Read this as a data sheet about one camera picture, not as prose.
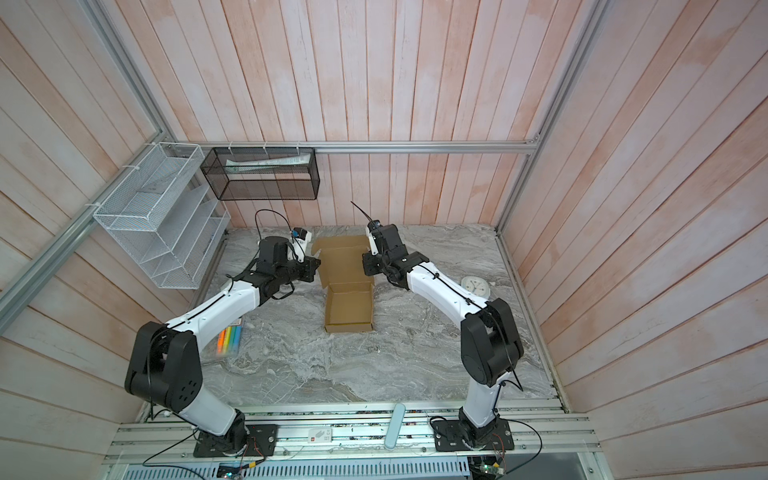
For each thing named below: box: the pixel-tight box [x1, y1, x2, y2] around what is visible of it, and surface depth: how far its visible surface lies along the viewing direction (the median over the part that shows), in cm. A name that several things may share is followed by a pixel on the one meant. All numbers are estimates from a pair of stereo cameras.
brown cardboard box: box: [312, 235, 376, 333], surface depth 94 cm
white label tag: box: [308, 428, 333, 443], surface depth 75 cm
